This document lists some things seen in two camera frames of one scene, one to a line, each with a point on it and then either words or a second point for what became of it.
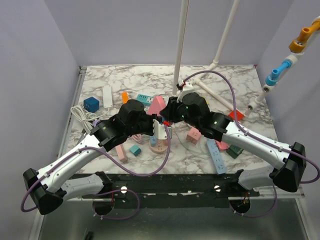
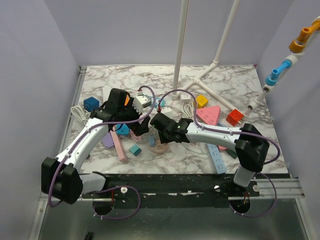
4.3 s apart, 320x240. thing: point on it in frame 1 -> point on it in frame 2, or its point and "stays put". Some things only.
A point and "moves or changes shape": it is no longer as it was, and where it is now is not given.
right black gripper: (169, 111) -> (163, 139)
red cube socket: (239, 116) stays put
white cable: (79, 111) stays put
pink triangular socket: (157, 104) moves or changes shape
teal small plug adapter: (135, 150) stays put
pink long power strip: (121, 153) stays put
